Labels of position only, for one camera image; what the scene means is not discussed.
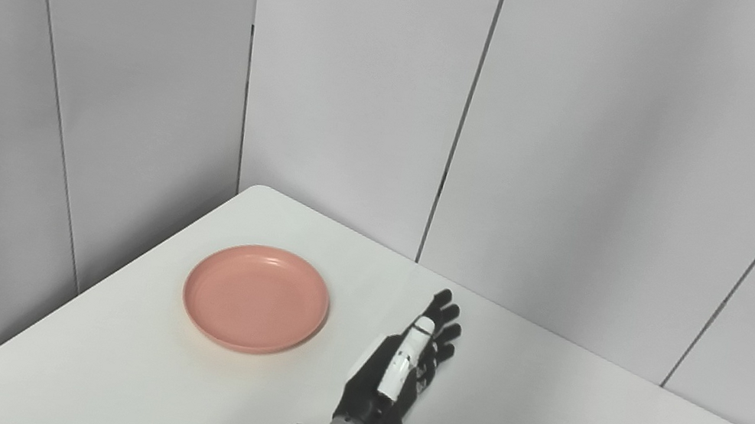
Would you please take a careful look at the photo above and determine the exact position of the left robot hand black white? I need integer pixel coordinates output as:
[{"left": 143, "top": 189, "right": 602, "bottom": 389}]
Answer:
[{"left": 331, "top": 274, "right": 469, "bottom": 424}]

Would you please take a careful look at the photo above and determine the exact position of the pink plate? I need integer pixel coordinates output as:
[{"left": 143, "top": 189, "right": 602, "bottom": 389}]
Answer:
[{"left": 174, "top": 233, "right": 339, "bottom": 367}]

